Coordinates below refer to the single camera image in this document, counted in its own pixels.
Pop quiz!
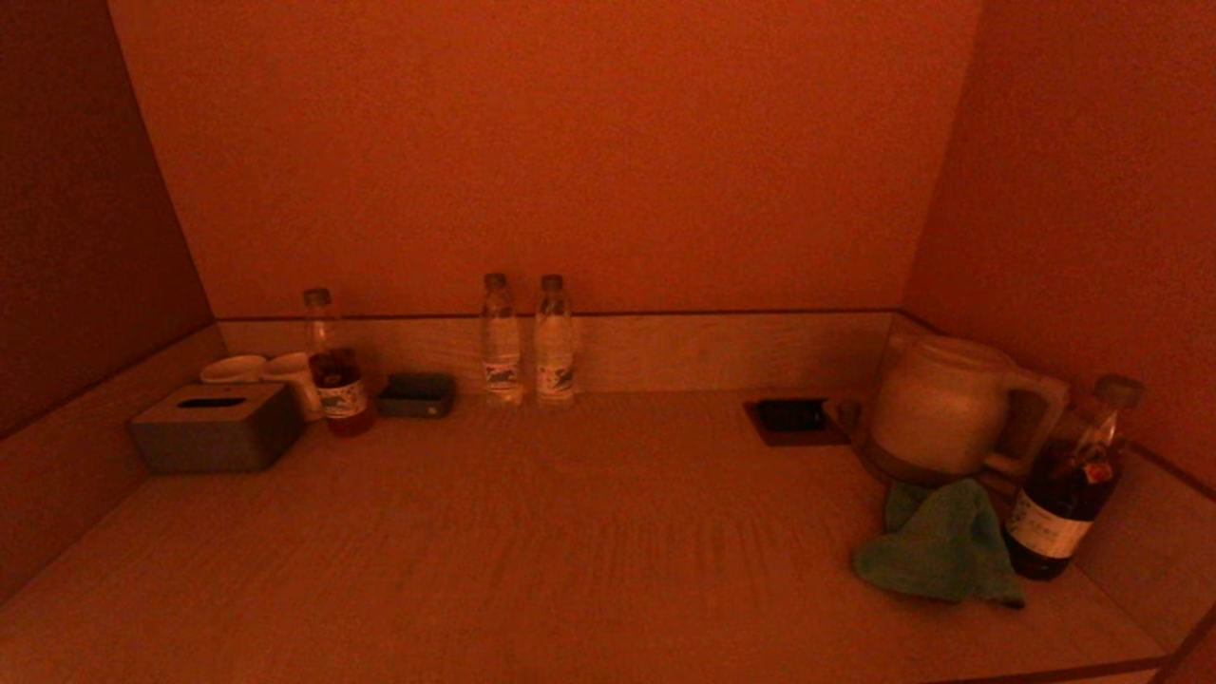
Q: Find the grey tissue box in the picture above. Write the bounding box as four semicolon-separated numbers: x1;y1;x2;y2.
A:
130;383;305;474

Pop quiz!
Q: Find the small dark rectangular tray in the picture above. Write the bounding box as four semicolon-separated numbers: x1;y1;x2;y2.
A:
377;372;457;419

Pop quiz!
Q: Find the clear water bottle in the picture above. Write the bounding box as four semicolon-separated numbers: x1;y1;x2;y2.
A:
480;274;525;409
533;274;577;408

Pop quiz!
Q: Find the dark drink bottle white label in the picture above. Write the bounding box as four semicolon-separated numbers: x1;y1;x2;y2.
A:
1004;373;1144;581

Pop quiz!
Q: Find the black recessed power socket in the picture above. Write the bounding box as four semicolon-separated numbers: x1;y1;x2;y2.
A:
743;397;846;447

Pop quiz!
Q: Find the white ceramic cup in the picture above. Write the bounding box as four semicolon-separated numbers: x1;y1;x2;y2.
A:
198;354;267;385
262;352;325;422

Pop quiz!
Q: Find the white electric kettle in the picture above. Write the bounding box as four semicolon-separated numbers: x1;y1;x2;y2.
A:
869;332;1073;476

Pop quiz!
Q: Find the green microfibre cloth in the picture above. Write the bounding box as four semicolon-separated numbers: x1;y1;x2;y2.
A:
852;478;1027;609

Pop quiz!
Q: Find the half-full red tea bottle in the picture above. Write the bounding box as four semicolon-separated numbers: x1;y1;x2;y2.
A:
302;288;377;438

